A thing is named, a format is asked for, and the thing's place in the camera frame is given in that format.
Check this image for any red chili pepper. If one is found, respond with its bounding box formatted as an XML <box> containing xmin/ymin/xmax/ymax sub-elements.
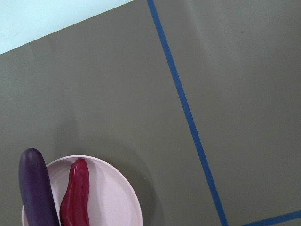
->
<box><xmin>59</xmin><ymin>159</ymin><xmax>90</xmax><ymax>226</ymax></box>

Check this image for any purple eggplant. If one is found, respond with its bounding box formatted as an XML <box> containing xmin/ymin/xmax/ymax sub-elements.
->
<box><xmin>18</xmin><ymin>148</ymin><xmax>60</xmax><ymax>226</ymax></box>

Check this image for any pink plate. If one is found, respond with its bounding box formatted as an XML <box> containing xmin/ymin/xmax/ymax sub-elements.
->
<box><xmin>22</xmin><ymin>155</ymin><xmax>143</xmax><ymax>226</ymax></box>

